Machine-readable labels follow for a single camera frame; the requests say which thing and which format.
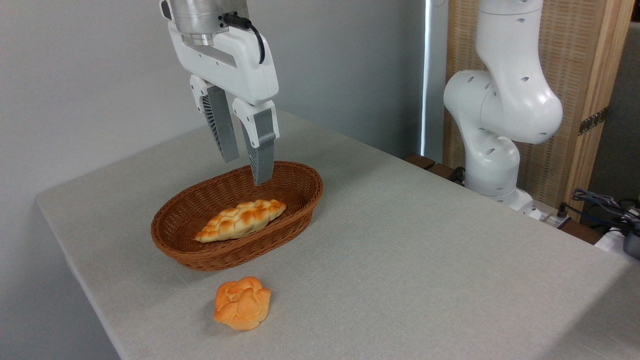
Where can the long braided bread loaf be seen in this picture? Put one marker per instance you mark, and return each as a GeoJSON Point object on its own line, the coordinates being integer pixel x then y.
{"type": "Point", "coordinates": [240, 220]}

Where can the brown wooden base board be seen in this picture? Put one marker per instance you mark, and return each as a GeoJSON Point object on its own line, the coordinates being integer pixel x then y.
{"type": "Point", "coordinates": [422, 161]}

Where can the round orange bread roll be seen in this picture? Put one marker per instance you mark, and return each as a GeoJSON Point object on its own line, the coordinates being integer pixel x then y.
{"type": "Point", "coordinates": [242, 305]}

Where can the wooden woven folding screen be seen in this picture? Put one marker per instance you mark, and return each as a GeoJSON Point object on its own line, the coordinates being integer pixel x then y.
{"type": "Point", "coordinates": [570, 50]}

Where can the brown wicker oval basket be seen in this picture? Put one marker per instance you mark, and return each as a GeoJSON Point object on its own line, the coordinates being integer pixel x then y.
{"type": "Point", "coordinates": [285, 227]}

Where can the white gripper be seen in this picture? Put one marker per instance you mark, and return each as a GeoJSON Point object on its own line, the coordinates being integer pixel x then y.
{"type": "Point", "coordinates": [235, 65]}

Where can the metal screen hinge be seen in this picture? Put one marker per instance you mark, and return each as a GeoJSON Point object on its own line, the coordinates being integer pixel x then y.
{"type": "Point", "coordinates": [592, 121]}

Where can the black power plug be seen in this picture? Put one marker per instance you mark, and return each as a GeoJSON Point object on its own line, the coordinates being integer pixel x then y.
{"type": "Point", "coordinates": [562, 210]}

